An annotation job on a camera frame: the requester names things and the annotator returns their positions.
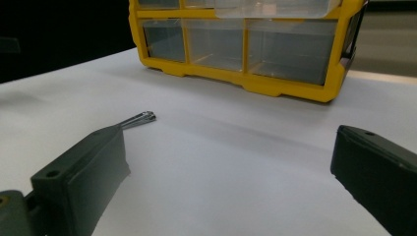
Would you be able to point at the yellow drawer organizer cabinet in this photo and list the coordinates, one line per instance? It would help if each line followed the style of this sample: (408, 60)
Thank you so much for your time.
(249, 78)

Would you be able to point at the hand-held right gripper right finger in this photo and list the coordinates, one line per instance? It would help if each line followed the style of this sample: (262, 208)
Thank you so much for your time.
(380, 173)

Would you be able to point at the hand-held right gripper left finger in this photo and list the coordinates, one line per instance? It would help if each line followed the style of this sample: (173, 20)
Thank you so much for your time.
(82, 177)

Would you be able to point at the clear plastic drawer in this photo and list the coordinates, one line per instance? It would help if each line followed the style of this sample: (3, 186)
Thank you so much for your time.
(278, 8)

